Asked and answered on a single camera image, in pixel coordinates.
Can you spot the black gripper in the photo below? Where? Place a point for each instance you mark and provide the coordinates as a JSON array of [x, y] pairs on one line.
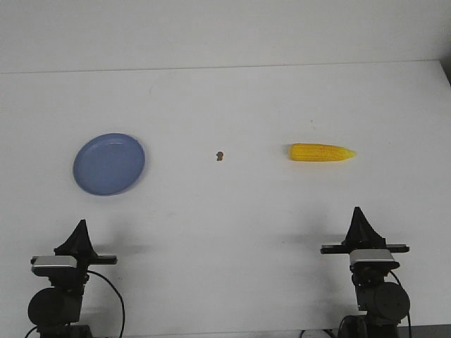
[[368, 234], [79, 240]]

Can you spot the blue round plate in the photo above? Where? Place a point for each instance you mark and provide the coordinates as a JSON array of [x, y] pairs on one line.
[[109, 164]]

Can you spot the yellow corn cob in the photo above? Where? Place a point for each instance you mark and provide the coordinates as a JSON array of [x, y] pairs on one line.
[[319, 152]]

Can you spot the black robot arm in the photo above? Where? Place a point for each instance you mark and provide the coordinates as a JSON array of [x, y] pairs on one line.
[[383, 304], [55, 311]]

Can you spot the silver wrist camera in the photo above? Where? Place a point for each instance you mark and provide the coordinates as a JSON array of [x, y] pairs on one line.
[[381, 258], [48, 266]]

